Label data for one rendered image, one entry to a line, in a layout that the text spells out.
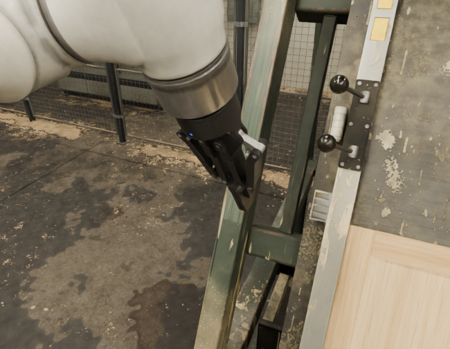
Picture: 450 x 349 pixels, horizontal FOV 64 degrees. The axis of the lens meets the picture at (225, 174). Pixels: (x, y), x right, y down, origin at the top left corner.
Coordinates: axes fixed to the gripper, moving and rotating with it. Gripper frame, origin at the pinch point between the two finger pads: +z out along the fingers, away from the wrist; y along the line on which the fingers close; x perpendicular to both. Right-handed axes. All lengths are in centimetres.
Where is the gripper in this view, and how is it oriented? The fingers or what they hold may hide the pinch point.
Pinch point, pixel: (242, 192)
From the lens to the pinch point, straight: 55.4
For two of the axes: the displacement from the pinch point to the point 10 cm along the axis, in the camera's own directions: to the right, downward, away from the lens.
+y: -8.3, -2.7, 4.8
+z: 2.6, 5.7, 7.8
